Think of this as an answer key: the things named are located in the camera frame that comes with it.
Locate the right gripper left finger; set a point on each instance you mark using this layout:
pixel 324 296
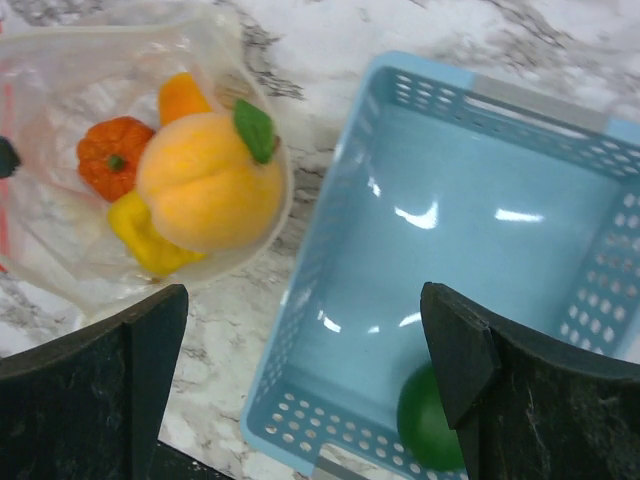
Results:
pixel 89 404

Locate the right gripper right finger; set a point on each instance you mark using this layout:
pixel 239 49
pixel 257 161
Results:
pixel 525 405

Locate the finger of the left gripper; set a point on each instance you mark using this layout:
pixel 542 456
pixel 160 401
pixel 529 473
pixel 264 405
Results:
pixel 9 159

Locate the bumpy red orange tangerine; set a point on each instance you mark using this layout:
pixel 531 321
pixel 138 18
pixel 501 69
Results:
pixel 109 153

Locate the clear zip bag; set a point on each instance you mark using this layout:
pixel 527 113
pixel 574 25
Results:
pixel 106 63
pixel 6 121

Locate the yellow bell pepper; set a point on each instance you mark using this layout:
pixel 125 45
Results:
pixel 130 220

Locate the yellow orange peach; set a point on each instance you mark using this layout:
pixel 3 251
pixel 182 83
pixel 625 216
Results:
pixel 210 179

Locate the clear zip top bag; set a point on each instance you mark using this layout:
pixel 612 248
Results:
pixel 6 121

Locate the orange bell pepper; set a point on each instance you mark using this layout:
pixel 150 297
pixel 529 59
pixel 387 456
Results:
pixel 180 96

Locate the green avocado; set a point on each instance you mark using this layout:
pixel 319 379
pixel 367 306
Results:
pixel 422 425

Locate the light blue plastic basket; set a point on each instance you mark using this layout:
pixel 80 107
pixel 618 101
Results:
pixel 523 203

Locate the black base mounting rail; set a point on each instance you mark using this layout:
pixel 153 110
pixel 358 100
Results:
pixel 171 464

